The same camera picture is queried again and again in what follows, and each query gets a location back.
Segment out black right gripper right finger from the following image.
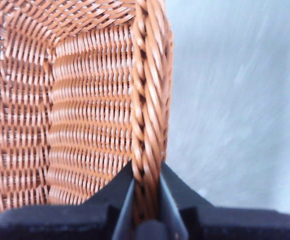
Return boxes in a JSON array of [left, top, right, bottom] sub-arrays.
[[159, 162, 290, 240]]

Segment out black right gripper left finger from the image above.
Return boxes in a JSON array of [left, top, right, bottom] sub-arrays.
[[0, 161, 136, 240]]

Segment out brown wicker basket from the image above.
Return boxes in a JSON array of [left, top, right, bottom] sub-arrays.
[[0, 0, 174, 223]]

